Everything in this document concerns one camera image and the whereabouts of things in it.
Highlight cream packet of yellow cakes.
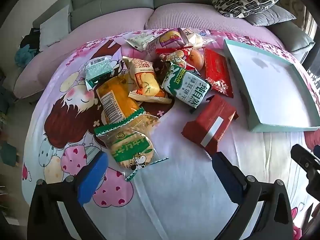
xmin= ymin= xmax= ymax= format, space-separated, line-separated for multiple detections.
xmin=122 ymin=56 xmax=173 ymax=104

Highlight printed cartoon blanket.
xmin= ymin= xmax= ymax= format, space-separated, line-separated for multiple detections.
xmin=21 ymin=27 xmax=320 ymax=240

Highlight red clear cookie packet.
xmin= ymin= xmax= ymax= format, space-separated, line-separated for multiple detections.
xmin=155 ymin=46 xmax=203 ymax=77

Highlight dark clothes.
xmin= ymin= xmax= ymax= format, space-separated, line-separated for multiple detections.
xmin=20 ymin=27 xmax=42 ymax=49

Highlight red snack packet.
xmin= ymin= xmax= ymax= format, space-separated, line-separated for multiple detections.
xmin=203 ymin=47 xmax=234 ymax=98

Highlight pink sofa seat cover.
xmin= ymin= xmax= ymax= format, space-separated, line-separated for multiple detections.
xmin=12 ymin=5 xmax=285 ymax=100

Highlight small teal object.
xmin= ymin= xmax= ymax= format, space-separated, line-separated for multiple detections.
xmin=0 ymin=142 xmax=19 ymax=167

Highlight green white biscuit packet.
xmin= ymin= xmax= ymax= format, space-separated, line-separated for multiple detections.
xmin=161 ymin=62 xmax=212 ymax=108

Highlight white snack packet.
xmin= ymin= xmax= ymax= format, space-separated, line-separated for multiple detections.
xmin=126 ymin=32 xmax=157 ymax=52

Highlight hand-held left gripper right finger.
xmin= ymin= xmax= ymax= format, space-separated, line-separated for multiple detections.
xmin=211 ymin=151 xmax=294 ymax=240

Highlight teal cardboard tray box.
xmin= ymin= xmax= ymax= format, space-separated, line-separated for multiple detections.
xmin=222 ymin=39 xmax=320 ymax=132

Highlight grey pillow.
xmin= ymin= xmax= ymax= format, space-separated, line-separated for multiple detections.
xmin=246 ymin=5 xmax=297 ymax=27

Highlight red packet with white stripe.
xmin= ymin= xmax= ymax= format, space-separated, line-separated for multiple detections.
xmin=182 ymin=94 xmax=238 ymax=155

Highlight teal cloth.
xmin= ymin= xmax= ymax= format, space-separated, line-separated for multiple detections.
xmin=14 ymin=46 xmax=38 ymax=67

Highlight purple snack packet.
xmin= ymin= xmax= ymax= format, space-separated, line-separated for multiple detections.
xmin=146 ymin=29 xmax=187 ymax=55

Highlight green trimmed cracker packet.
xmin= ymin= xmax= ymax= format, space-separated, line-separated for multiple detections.
xmin=94 ymin=107 xmax=169 ymax=182

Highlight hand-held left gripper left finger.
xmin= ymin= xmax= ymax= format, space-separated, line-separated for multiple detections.
xmin=27 ymin=151 xmax=109 ymax=240

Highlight clear packet of pale buns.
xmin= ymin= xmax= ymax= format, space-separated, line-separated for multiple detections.
xmin=179 ymin=27 xmax=215 ymax=49

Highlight green glitter snack packet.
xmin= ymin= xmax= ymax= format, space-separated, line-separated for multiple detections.
xmin=84 ymin=56 xmax=113 ymax=90

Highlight pale green pillow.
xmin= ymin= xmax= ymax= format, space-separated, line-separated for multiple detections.
xmin=39 ymin=5 xmax=72 ymax=48

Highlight yellow cake packet with barcode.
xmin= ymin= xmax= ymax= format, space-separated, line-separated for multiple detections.
xmin=96 ymin=74 xmax=146 ymax=130

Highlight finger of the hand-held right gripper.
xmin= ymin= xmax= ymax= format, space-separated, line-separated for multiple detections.
xmin=291 ymin=144 xmax=320 ymax=198

